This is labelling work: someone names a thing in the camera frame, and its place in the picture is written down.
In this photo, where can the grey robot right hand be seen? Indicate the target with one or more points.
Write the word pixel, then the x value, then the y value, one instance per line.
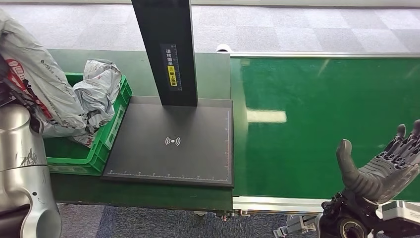
pixel 377 184

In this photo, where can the white courier bag red print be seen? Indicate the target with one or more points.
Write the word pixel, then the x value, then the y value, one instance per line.
pixel 39 65

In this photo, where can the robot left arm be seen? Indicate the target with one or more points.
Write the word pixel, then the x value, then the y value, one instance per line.
pixel 19 154

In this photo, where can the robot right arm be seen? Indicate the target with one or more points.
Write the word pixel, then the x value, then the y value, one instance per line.
pixel 347 226

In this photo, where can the green conveyor belt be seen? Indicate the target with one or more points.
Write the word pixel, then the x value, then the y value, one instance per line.
pixel 311 98

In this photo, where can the black inbound scanner machine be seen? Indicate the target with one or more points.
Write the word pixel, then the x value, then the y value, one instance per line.
pixel 183 154

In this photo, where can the green plastic crate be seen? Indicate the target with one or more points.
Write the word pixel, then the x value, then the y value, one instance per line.
pixel 110 144

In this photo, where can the crumpled grey courier bag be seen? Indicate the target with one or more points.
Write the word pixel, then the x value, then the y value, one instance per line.
pixel 98 88

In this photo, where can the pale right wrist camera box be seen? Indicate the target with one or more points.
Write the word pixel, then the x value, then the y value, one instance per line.
pixel 402 212

